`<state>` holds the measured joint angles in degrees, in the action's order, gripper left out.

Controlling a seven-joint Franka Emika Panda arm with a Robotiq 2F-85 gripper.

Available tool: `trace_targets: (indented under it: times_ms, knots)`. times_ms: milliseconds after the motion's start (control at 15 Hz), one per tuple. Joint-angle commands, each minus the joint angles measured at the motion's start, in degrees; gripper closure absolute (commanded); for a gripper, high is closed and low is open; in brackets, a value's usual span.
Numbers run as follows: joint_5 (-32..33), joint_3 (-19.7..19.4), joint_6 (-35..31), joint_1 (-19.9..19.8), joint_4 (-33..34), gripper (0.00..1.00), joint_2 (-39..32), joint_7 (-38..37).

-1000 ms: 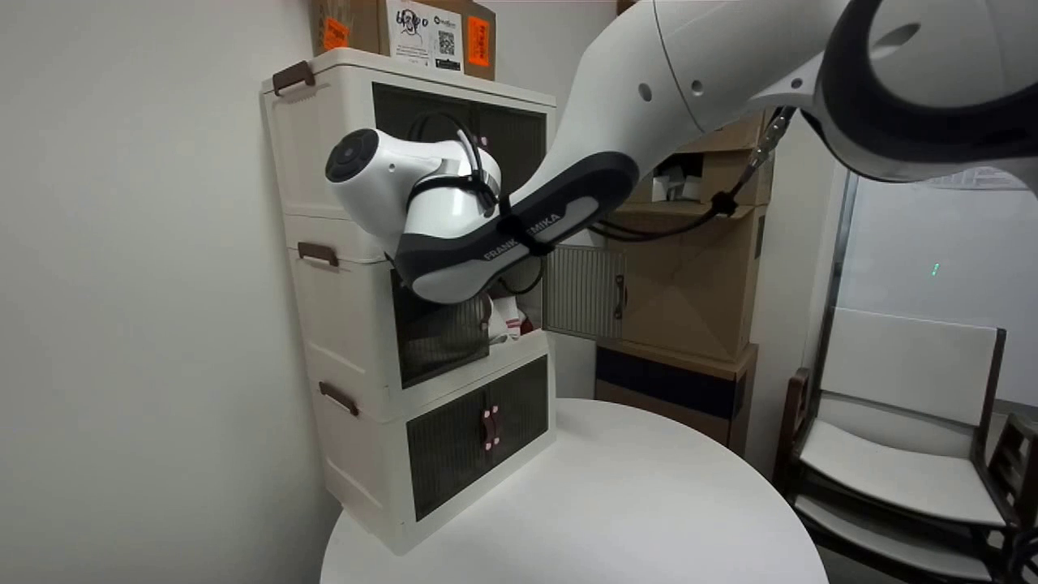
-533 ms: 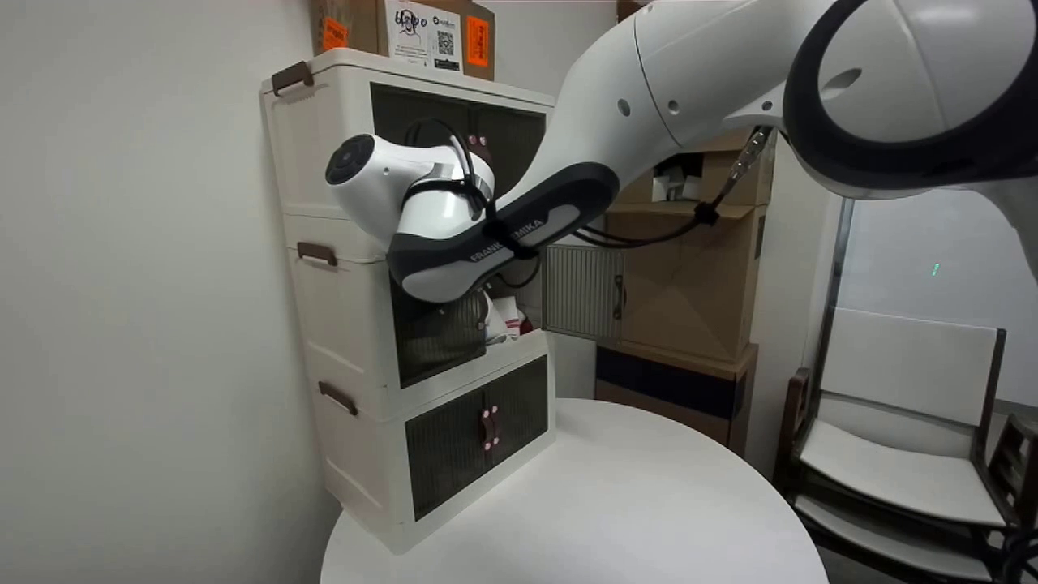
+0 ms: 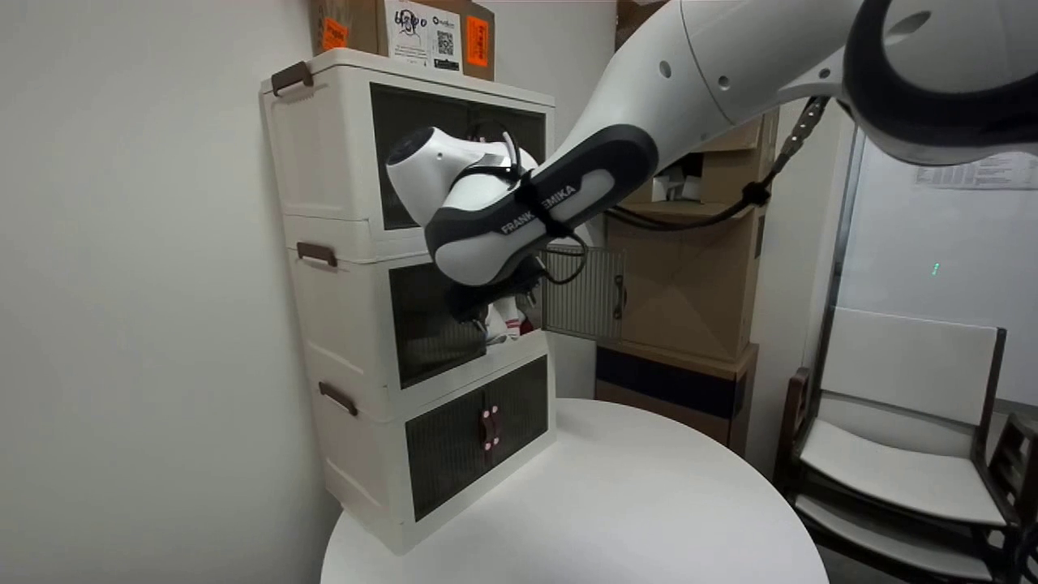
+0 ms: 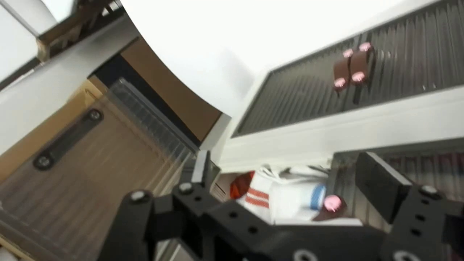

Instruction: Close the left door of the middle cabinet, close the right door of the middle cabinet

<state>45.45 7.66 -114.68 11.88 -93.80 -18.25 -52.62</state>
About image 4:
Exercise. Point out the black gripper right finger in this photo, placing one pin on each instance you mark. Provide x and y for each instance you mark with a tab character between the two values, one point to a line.
425	226

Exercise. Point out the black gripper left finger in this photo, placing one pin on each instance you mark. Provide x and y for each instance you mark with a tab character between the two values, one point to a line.
145	222

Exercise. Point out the white three-tier plastic cabinet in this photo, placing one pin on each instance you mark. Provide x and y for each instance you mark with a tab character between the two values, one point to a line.
338	131

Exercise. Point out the red white packet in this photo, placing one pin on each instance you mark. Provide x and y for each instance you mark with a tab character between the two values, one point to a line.
241	186

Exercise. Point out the white cloth bag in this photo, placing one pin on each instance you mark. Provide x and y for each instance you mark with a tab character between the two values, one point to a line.
290	197

